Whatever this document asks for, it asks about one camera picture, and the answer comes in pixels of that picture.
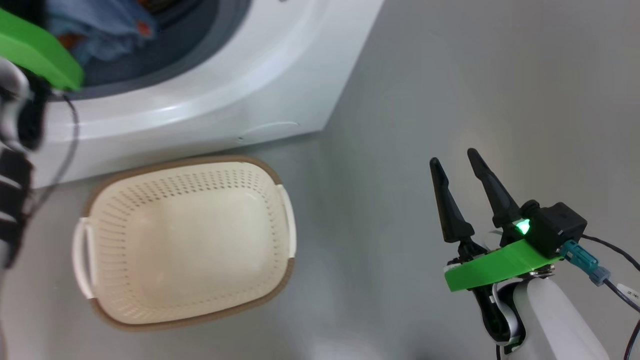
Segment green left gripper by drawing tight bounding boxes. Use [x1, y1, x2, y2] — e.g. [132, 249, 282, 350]
[0, 7, 84, 92]

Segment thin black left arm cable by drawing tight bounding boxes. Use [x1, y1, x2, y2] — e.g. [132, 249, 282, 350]
[27, 92, 81, 218]

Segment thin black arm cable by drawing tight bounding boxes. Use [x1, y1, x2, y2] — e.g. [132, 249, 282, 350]
[27, 92, 81, 218]
[580, 234, 640, 360]

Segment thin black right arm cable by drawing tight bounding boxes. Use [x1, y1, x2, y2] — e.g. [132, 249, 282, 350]
[580, 234, 640, 360]

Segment teal right cable connector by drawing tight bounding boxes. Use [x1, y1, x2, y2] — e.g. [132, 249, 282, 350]
[560, 240, 612, 287]

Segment blue clothes with orange print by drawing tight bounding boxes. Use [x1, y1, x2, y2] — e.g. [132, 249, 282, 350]
[45, 0, 159, 65]

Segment cream perforated laundry basket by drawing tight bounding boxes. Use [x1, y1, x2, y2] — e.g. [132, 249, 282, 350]
[72, 155, 298, 332]

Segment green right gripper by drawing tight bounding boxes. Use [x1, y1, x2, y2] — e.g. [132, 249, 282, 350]
[429, 148, 563, 293]

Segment white washing machine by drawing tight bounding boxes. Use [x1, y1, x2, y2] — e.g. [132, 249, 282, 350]
[0, 0, 386, 189]

